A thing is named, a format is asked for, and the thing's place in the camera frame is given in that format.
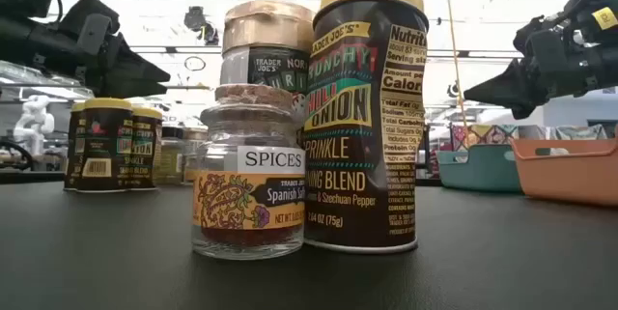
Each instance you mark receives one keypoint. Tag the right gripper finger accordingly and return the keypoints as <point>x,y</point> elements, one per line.
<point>522,110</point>
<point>512,85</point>

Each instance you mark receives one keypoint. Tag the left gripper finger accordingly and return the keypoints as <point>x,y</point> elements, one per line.
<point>125,66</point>
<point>130,90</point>

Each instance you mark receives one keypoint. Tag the furikake jar gold lid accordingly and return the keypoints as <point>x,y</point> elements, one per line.
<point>194,135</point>
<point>268,35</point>

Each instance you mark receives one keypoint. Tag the small glass saffron jar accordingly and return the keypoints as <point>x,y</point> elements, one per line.
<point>246,204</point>
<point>188,176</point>

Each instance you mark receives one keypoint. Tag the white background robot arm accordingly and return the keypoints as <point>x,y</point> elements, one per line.
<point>34,121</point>

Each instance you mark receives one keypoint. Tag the colourful patchwork quilt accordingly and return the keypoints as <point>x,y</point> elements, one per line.
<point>483,135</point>

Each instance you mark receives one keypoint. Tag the leaf print fabric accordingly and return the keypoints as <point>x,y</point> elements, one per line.
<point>579,132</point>

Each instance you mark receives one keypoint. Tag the teal plastic bin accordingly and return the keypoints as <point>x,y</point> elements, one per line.
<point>478,175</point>

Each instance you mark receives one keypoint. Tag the green herb jar black lid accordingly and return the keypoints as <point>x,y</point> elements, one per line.
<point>173,160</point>

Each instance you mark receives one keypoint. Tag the orange plastic bin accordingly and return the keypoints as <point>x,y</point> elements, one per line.
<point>570,179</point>

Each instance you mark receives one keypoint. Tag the black round hoop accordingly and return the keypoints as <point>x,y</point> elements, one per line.
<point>30,159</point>

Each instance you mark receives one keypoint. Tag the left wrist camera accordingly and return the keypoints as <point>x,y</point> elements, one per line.
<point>92,25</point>

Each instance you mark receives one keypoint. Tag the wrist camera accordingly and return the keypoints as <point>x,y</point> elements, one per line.
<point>536,35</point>
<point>92,25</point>

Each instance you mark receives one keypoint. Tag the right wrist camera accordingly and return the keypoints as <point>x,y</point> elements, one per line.
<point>536,35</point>

